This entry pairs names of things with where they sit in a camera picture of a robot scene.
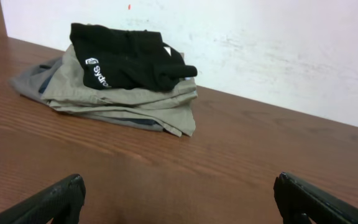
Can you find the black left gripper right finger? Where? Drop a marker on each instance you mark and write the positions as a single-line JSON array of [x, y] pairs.
[[300, 202]]

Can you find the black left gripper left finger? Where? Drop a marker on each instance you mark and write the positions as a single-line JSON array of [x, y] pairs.
[[59, 203]]

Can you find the black t-shirt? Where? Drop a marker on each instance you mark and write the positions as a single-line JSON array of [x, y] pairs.
[[126, 59]]

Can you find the folded grey garment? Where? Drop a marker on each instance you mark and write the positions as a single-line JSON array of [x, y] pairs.
[[32, 83]]

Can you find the folded khaki trousers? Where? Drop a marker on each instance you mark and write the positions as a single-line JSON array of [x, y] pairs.
[[172, 110]]

